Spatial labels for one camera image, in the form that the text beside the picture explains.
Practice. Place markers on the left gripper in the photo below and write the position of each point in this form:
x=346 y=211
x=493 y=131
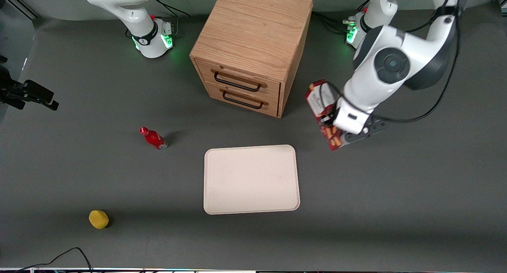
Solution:
x=328 y=119

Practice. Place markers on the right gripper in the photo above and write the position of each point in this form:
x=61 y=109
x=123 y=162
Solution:
x=16 y=91

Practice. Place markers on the red cookie box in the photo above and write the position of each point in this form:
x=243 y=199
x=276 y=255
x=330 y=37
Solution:
x=317 y=96

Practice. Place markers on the beige rectangular tray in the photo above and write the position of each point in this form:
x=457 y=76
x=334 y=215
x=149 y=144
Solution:
x=251 y=180

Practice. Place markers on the wooden drawer front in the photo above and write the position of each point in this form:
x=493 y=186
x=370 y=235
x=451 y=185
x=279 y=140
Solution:
x=273 y=107
x=273 y=88

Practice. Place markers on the wooden two-drawer cabinet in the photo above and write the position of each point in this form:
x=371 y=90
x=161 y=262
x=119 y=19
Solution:
x=253 y=31

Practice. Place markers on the red plastic bottle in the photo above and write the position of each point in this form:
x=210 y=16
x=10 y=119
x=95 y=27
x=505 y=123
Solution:
x=153 y=138

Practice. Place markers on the yellow round fruit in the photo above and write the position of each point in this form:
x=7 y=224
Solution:
x=98 y=219

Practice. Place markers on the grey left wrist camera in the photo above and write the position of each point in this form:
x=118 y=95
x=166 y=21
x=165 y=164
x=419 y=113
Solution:
x=370 y=128

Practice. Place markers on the black frame strut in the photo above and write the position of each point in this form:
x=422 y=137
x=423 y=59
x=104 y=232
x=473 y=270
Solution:
x=21 y=3

